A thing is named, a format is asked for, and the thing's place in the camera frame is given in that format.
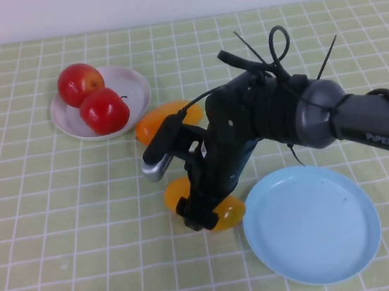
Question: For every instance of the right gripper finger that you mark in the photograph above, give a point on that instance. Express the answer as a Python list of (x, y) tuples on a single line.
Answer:
[(198, 216)]

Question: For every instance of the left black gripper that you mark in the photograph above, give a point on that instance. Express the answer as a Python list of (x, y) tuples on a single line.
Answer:
[(225, 138)]

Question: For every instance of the yellow mango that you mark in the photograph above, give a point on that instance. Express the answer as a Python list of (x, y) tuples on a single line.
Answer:
[(175, 194)]

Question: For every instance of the orange mango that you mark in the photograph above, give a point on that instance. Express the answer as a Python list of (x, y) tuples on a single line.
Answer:
[(149, 126)]

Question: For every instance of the red apple with dark stem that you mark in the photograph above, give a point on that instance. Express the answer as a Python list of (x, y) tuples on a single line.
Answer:
[(104, 112)]

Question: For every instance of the red apple with yellow blush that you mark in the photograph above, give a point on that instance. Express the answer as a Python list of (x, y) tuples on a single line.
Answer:
[(78, 83)]

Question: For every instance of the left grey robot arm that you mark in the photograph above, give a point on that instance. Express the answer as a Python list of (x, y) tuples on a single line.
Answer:
[(354, 118)]

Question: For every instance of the white round plate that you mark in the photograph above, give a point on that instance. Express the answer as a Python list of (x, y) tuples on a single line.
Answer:
[(131, 96)]

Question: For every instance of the light blue round plate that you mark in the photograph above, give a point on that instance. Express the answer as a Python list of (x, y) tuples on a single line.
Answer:
[(311, 227)]

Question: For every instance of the black zip tie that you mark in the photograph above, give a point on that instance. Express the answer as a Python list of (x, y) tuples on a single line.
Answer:
[(295, 154), (327, 56), (250, 48)]

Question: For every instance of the green checked tablecloth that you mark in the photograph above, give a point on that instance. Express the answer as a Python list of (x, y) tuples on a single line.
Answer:
[(85, 237)]

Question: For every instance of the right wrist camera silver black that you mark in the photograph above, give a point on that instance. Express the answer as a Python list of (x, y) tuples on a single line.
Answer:
[(161, 146)]

